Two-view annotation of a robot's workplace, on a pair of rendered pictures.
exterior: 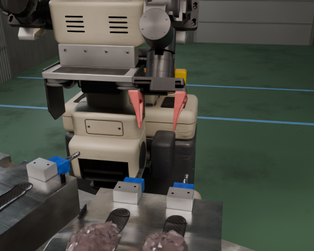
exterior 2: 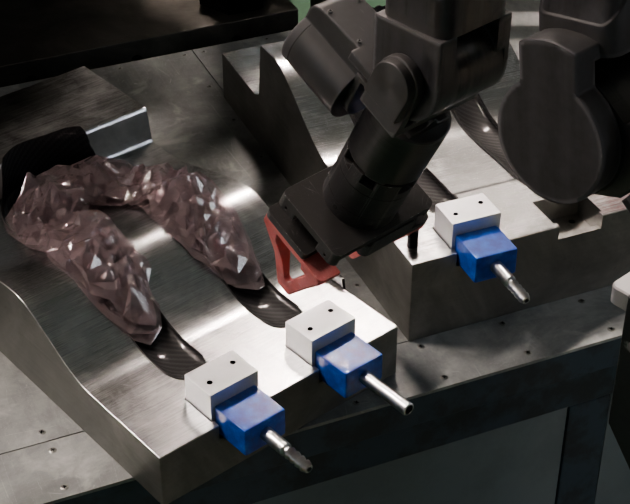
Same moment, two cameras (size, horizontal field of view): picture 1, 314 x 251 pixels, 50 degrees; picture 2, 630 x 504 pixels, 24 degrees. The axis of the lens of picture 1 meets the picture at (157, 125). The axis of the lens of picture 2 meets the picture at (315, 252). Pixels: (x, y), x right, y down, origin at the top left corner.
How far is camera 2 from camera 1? 1.45 m
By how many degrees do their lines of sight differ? 103
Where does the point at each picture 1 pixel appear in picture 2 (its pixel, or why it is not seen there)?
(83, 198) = (459, 363)
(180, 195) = (213, 367)
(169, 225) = (190, 358)
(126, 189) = (312, 314)
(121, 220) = (268, 316)
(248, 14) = not seen: outside the picture
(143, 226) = (217, 323)
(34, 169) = (461, 202)
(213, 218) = (135, 413)
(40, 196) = not seen: hidden behind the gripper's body
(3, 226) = not seen: hidden behind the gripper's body
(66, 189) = (395, 254)
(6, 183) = (473, 190)
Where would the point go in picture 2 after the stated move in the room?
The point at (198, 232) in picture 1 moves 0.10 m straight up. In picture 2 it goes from (129, 373) to (120, 280)
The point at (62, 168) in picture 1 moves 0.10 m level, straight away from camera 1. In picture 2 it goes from (463, 253) to (572, 277)
